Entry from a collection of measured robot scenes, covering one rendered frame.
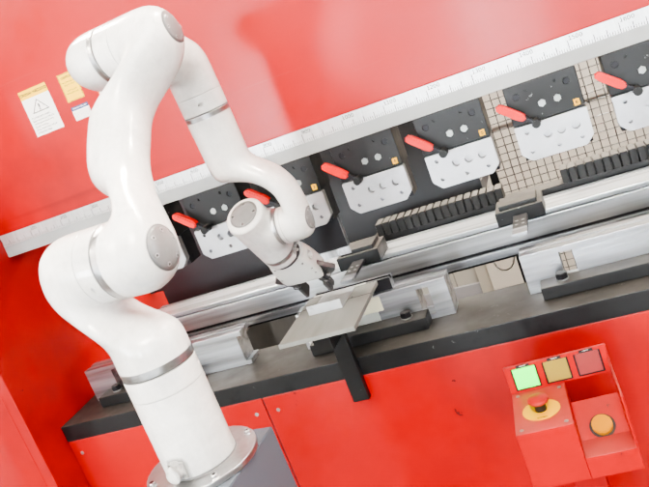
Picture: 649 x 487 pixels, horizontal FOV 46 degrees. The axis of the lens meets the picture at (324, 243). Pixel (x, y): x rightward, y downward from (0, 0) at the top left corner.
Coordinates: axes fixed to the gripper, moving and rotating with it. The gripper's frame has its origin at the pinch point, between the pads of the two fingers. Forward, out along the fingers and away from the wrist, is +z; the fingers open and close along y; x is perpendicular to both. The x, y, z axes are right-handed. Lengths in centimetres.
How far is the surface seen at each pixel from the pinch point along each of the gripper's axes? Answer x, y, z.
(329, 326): 11.8, -4.0, -1.3
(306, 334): 13.3, 1.0, -2.5
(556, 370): 26, -48, 12
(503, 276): -124, 5, 230
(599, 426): 38, -53, 13
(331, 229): -15.6, -3.0, 2.0
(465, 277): -130, 27, 232
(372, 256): -21.1, -3.2, 25.8
